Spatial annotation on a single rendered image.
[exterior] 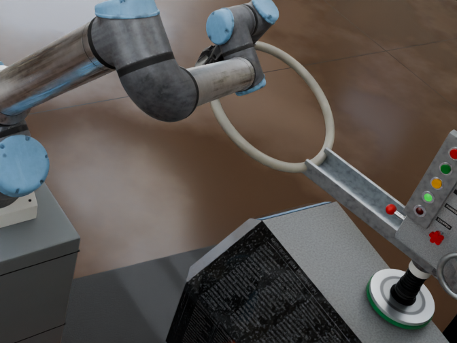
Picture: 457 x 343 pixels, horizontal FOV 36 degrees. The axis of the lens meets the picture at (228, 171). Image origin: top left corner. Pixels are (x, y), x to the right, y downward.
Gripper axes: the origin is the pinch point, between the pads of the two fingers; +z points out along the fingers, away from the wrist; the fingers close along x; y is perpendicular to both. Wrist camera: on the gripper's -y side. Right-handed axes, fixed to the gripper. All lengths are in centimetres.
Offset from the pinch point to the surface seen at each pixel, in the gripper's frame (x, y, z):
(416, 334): 94, 46, -3
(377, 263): 82, 21, 6
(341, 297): 70, 42, 6
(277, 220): 48, 18, 19
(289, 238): 53, 25, 16
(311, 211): 59, 8, 18
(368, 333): 79, 52, 1
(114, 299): 31, 24, 113
